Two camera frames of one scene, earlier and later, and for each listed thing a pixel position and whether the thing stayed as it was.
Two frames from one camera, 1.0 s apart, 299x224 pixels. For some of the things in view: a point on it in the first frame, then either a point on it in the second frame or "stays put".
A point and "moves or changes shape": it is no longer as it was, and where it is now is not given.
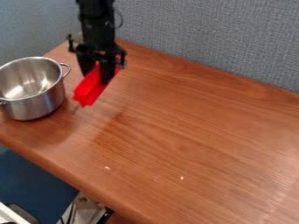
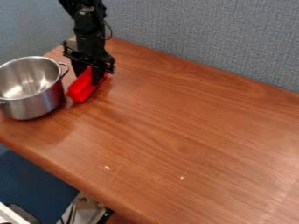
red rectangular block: [91, 86] moves or changes shape
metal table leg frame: [86, 212] stays put
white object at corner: [9, 215] stays put
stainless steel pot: [33, 87] stays put
